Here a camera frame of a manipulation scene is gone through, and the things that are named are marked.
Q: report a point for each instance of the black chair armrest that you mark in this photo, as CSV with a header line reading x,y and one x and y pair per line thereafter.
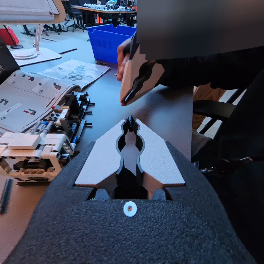
x,y
214,110

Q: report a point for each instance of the dark lego axle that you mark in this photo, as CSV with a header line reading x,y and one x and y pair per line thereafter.
x,y
5,196

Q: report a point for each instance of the person's right forearm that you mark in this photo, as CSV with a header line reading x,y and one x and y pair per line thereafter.
x,y
206,72

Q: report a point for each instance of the blue plastic bin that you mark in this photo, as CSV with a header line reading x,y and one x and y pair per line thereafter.
x,y
109,43

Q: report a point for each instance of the black lego axle pin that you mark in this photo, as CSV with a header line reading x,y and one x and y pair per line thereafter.
x,y
130,123

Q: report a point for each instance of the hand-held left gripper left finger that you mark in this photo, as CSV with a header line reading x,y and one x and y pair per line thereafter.
x,y
99,163

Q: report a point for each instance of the partly built lego model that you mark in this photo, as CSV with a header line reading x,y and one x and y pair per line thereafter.
x,y
47,140

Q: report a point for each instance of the dark box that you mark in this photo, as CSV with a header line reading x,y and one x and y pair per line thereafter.
x,y
7,61

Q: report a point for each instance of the long background table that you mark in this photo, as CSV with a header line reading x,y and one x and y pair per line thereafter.
x,y
107,10

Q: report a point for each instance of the lego instruction booklet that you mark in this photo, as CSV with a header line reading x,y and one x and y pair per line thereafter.
x,y
51,82

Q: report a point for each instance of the black office chair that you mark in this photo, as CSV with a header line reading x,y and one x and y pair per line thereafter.
x,y
75,16

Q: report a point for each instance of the person's right hand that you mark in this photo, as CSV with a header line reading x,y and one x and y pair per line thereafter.
x,y
121,61

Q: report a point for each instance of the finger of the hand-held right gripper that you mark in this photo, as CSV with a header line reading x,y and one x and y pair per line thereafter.
x,y
132,74
151,80

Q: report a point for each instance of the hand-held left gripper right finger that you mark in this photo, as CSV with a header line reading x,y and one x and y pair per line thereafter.
x,y
160,163

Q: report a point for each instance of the printed instruction sheet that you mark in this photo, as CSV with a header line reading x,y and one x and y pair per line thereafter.
x,y
24,10

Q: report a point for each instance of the white document stand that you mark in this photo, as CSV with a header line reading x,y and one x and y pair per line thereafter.
x,y
35,53

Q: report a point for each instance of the red floor sign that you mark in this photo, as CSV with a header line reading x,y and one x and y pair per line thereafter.
x,y
8,36

